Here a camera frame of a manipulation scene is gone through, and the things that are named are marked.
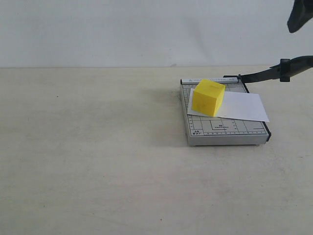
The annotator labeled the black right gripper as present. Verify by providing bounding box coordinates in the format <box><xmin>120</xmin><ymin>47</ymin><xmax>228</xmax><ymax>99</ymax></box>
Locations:
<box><xmin>287</xmin><ymin>0</ymin><xmax>313</xmax><ymax>33</ymax></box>

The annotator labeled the white paper sheet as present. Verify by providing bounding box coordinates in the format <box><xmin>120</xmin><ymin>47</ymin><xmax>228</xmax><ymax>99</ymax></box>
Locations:
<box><xmin>187</xmin><ymin>88</ymin><xmax>269</xmax><ymax>122</ymax></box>

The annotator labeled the grey paper cutter base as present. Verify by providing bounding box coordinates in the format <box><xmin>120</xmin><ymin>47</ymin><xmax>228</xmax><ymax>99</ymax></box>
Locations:
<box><xmin>180</xmin><ymin>78</ymin><xmax>271</xmax><ymax>146</ymax></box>

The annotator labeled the black cutter blade arm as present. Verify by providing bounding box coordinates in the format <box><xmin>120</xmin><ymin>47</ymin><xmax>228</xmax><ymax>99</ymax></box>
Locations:
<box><xmin>238</xmin><ymin>55</ymin><xmax>313</xmax><ymax>83</ymax></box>

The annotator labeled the yellow foam cube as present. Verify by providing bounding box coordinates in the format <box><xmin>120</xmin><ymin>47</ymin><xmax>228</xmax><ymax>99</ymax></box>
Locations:
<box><xmin>191</xmin><ymin>79</ymin><xmax>226</xmax><ymax>117</ymax></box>

